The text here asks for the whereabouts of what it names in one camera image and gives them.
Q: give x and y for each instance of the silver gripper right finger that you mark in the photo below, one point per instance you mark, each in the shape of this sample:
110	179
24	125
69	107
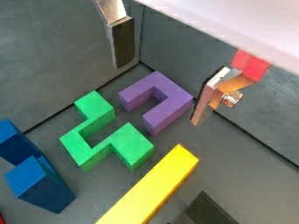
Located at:
220	88

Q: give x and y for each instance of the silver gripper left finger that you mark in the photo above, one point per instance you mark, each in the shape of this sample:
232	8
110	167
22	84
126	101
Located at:
120	30

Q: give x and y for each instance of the purple U-shaped block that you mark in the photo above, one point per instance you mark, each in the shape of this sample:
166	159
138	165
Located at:
174	100

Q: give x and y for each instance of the black angled fixture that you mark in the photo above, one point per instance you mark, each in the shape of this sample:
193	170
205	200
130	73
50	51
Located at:
204	211

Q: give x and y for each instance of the yellow long bar block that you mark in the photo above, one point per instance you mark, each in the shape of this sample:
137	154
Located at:
137	205

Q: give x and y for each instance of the blue U-shaped block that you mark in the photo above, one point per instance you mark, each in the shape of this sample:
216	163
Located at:
33	180

